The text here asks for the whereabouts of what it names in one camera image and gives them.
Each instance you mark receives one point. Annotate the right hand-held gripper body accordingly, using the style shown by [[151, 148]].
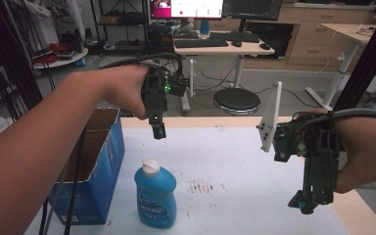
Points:
[[319, 153]]

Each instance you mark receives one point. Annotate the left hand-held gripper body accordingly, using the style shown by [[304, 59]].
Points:
[[155, 94]]

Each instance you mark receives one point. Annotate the blue bottle with white cap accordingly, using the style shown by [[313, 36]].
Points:
[[156, 196]]

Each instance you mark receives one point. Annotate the blue cardboard box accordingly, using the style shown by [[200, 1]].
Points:
[[98, 176]]

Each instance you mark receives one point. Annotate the person's left hand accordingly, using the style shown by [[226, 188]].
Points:
[[124, 88]]

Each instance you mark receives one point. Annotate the person's right hand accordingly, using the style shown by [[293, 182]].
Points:
[[355, 153]]

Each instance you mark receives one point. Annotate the black keyboard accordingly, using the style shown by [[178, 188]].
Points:
[[200, 43], [238, 36]]

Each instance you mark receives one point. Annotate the white table mat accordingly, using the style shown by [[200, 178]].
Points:
[[225, 163]]

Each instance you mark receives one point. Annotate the black metal shelf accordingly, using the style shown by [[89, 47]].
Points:
[[124, 23]]

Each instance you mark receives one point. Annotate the wooden desk with white legs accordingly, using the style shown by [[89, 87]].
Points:
[[222, 50]]

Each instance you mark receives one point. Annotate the round black stool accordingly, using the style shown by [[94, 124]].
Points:
[[237, 100]]

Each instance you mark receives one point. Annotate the blue cup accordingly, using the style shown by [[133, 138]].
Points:
[[204, 27]]

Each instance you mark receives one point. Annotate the lit computer monitor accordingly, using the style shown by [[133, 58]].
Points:
[[189, 8]]

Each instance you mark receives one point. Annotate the black computer mouse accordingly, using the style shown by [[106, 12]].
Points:
[[265, 46], [236, 43]]

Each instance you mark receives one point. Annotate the round white table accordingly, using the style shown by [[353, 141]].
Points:
[[62, 60]]

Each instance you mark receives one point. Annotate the black metal stand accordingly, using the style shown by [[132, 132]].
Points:
[[365, 55]]

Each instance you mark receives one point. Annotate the wooden cabinet with drawers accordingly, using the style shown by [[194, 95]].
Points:
[[310, 36]]

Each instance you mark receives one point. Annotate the light desk with white leg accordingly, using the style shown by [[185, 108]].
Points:
[[346, 31]]

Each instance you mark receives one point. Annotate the dark computer monitor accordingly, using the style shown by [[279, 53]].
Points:
[[251, 9]]

